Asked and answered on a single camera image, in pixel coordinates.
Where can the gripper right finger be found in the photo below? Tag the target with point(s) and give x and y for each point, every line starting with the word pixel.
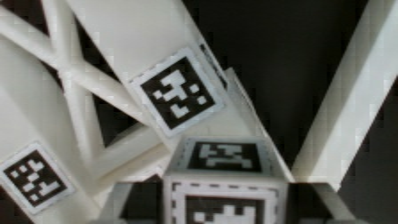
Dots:
pixel 342 215

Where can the white tagged cube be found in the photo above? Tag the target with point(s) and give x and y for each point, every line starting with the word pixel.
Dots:
pixel 225 184

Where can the white chair back frame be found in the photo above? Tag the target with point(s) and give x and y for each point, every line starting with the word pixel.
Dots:
pixel 113 89

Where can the white right fence rail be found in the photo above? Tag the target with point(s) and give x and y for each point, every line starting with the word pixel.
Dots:
pixel 355 98

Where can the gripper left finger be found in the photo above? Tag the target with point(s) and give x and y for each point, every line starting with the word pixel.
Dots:
pixel 115 205

